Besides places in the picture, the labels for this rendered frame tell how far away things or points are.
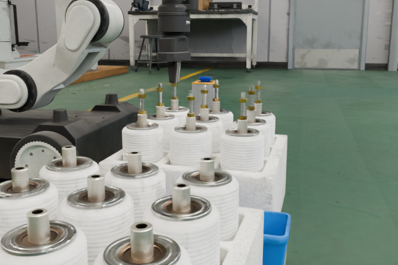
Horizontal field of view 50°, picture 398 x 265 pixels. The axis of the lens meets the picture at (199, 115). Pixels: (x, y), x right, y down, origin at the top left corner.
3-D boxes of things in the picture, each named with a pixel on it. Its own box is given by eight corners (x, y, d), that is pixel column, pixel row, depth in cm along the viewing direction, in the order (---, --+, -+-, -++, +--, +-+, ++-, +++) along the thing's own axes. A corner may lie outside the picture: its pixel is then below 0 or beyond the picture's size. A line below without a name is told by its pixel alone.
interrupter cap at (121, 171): (101, 178, 65) (101, 173, 65) (124, 164, 72) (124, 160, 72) (147, 183, 63) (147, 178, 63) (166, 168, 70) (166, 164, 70)
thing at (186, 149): (184, 216, 94) (183, 136, 90) (163, 202, 101) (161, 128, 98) (220, 207, 99) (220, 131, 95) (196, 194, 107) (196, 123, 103)
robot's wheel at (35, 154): (11, 200, 121) (5, 132, 117) (22, 194, 126) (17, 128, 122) (75, 207, 116) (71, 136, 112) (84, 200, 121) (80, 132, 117)
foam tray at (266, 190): (101, 236, 99) (98, 162, 96) (160, 181, 136) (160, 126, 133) (270, 260, 89) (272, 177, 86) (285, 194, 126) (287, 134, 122)
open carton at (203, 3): (192, 12, 593) (192, -4, 588) (218, 11, 575) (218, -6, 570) (181, 11, 567) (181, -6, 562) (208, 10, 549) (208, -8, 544)
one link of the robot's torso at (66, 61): (-19, 89, 139) (77, -13, 125) (20, 82, 158) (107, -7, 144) (11, 126, 139) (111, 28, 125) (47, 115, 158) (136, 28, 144)
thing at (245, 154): (270, 211, 96) (273, 133, 93) (241, 223, 90) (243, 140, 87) (240, 199, 104) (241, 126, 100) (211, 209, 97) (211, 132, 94)
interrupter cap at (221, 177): (175, 186, 62) (175, 181, 61) (191, 170, 69) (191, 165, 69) (225, 191, 59) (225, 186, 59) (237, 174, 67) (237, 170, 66)
